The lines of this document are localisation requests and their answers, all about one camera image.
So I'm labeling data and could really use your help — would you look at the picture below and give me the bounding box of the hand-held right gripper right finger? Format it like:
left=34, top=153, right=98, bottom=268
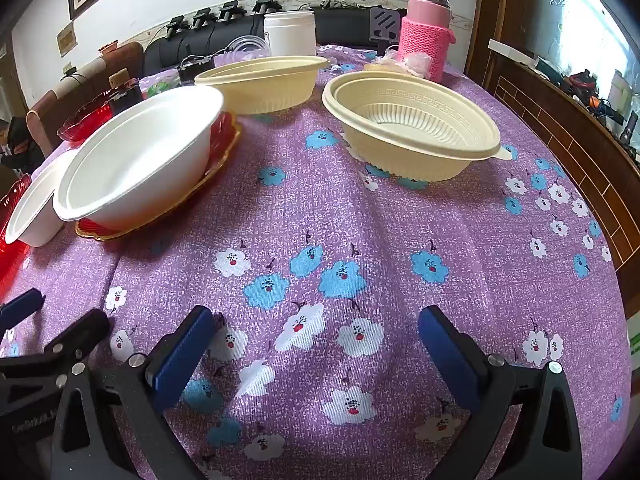
left=417, top=305, right=583, bottom=480

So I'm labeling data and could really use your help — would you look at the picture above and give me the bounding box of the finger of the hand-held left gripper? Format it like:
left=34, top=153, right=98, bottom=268
left=0, top=288, right=46, bottom=329
left=0, top=308, right=111, bottom=378

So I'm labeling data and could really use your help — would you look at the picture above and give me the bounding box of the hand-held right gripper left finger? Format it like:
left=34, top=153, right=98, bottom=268
left=52, top=305, right=218, bottom=480

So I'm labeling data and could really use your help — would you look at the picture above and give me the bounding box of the large red plate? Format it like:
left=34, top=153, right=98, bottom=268
left=0, top=174, right=33, bottom=296

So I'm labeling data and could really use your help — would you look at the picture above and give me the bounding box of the small white bowl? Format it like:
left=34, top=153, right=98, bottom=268
left=5, top=149, right=78, bottom=247

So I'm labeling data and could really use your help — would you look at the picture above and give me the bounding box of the large white bowl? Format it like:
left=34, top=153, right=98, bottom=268
left=52, top=85, right=226, bottom=233

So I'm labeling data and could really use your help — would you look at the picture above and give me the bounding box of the red plate with gold rim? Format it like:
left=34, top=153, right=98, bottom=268
left=75, top=110, right=243, bottom=242

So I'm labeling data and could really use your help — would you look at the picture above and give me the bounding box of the cream patterned plastic bowl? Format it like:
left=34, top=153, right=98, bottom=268
left=321, top=71, right=513, bottom=183

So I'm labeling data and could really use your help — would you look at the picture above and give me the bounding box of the purple floral tablecloth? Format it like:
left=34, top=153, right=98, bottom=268
left=0, top=42, right=633, bottom=480

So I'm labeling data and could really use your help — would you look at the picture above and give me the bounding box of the brown armchair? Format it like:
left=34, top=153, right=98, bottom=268
left=26, top=41, right=146, bottom=158

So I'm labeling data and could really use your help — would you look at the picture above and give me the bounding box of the red glass scalloped plate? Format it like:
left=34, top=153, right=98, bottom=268
left=56, top=99, right=113, bottom=142

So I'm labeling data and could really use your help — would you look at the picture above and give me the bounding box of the wooden spool on dark base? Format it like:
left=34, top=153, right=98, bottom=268
left=109, top=69, right=143, bottom=111

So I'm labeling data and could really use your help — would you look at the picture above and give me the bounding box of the dark wooden cabinet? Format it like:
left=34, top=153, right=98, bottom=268
left=465, top=0, right=640, bottom=311

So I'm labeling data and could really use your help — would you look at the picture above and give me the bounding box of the black cylindrical device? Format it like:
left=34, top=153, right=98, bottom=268
left=179, top=55, right=216, bottom=85

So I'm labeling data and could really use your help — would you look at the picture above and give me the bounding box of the clear plastic snack bag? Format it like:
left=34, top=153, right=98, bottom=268
left=364, top=47, right=432, bottom=78

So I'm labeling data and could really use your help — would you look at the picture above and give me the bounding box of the white box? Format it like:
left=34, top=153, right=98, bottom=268
left=487, top=37, right=538, bottom=68

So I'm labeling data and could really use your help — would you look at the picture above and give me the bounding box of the pink thermos with knitted sleeve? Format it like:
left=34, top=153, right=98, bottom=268
left=398, top=0, right=458, bottom=83

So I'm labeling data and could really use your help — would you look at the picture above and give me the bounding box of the white plastic jar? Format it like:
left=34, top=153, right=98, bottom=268
left=262, top=11, right=317, bottom=58

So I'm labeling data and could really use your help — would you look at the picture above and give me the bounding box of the grey slotted stand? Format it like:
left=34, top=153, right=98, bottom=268
left=369, top=6, right=407, bottom=43

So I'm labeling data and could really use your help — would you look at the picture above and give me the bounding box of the black leather sofa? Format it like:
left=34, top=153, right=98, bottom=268
left=142, top=7, right=408, bottom=78

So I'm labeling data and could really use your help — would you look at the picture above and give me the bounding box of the window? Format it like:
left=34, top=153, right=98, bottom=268
left=530, top=0, right=640, bottom=111

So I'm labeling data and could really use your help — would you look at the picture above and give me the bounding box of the wall plaque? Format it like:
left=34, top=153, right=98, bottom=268
left=56, top=22, right=78, bottom=57

